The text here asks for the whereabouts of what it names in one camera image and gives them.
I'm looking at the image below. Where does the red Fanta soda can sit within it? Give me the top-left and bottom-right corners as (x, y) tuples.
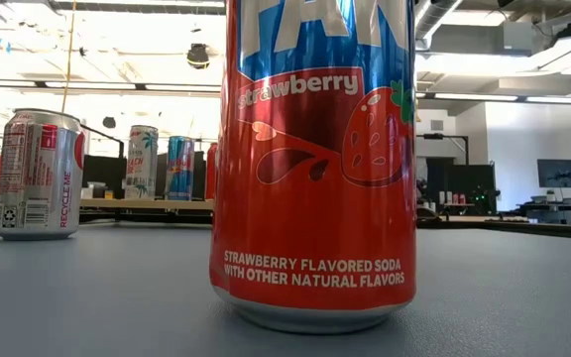
(209, 0), (418, 334)
(204, 142), (219, 200)

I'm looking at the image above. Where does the blue silver Red Bull can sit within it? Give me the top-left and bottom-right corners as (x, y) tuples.
(165, 135), (196, 201)

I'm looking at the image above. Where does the clear glass can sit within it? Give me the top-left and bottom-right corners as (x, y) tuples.
(124, 124), (160, 200)

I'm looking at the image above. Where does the wooden tray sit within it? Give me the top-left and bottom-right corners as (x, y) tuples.
(79, 123), (216, 212)

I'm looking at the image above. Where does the linear ceiling light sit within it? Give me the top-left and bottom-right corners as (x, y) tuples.
(144, 83), (222, 93)
(45, 81), (138, 91)
(433, 92), (518, 102)
(525, 95), (571, 106)

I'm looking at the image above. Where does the black cabinet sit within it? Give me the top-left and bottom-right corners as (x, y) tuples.
(82, 156), (126, 199)

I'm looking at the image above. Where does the silver Diet Coke can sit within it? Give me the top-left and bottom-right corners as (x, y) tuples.
(0, 108), (87, 242)

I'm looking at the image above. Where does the cluttered office desk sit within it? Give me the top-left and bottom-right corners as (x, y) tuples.
(513, 196), (571, 227)

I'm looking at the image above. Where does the dark computer monitor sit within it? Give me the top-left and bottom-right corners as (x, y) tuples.
(536, 158), (571, 188)

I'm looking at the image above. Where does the silver ventilation duct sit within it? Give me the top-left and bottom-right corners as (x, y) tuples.
(413, 0), (465, 52)

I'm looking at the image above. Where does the yellow power cable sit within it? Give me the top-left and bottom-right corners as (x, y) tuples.
(60, 0), (77, 113)

